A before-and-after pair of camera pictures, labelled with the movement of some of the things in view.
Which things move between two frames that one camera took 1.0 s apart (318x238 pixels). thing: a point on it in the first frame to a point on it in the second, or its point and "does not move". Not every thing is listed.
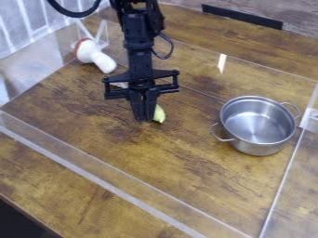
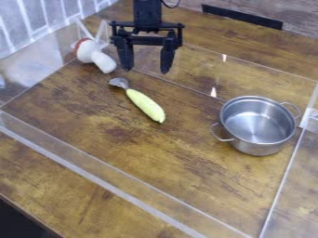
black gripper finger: x=137 y=98 to x=126 y=48
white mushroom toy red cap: x=89 y=54 does not move
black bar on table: x=236 y=14 does not move
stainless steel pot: x=257 y=123 does not move
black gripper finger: x=150 y=95 to x=168 y=50
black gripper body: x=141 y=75 to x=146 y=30
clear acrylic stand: x=84 y=32 does not move
